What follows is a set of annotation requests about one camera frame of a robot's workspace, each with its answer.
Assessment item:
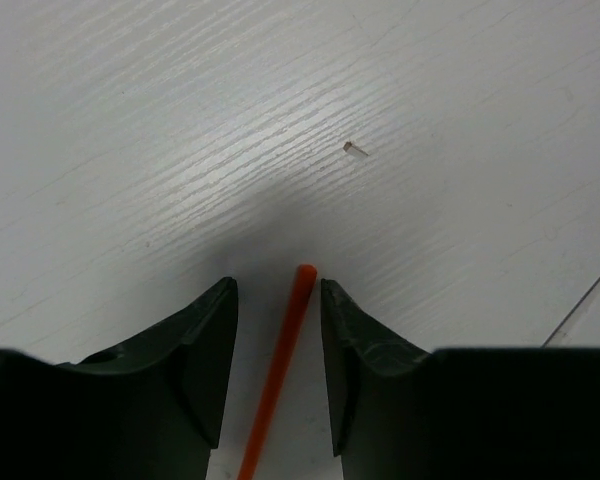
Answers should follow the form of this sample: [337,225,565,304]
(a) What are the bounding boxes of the orange chopstick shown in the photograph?
[237,264,318,480]

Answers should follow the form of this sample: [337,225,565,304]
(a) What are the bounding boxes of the silver metal chopstick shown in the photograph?
[543,276,600,348]

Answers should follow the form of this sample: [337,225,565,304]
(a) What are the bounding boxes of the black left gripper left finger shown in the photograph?
[0,277,238,479]

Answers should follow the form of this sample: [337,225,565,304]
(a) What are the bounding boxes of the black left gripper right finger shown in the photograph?
[320,280,600,479]

